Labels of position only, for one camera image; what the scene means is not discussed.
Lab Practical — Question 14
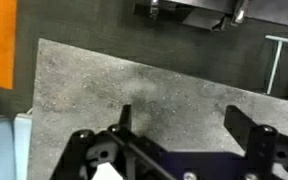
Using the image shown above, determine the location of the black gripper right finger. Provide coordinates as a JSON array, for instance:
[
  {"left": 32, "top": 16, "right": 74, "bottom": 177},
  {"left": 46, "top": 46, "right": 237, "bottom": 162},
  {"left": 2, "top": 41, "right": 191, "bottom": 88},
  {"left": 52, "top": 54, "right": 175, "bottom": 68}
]
[{"left": 223, "top": 104, "right": 259, "bottom": 151}]

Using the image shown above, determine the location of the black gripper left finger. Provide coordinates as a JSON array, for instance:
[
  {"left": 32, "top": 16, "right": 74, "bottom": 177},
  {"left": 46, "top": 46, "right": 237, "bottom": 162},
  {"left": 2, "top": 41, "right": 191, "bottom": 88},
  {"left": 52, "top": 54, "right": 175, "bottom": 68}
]
[{"left": 119, "top": 103, "right": 133, "bottom": 132}]

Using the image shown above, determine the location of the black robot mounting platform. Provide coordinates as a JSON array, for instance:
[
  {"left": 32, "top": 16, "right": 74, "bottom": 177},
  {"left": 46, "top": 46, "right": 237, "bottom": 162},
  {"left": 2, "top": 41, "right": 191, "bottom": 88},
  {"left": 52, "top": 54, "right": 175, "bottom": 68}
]
[{"left": 132, "top": 0, "right": 288, "bottom": 33}]

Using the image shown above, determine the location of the light blue plastic bin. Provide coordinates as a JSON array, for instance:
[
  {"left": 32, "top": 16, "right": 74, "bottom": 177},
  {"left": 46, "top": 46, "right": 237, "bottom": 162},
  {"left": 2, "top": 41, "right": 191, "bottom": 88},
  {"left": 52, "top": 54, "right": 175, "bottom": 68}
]
[{"left": 0, "top": 112, "right": 34, "bottom": 180}]

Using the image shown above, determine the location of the white metal table leg frame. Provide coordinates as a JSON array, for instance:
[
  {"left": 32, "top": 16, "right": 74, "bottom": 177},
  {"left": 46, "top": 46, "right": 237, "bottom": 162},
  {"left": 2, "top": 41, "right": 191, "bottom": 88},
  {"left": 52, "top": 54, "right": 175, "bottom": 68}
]
[{"left": 264, "top": 34, "right": 288, "bottom": 96}]

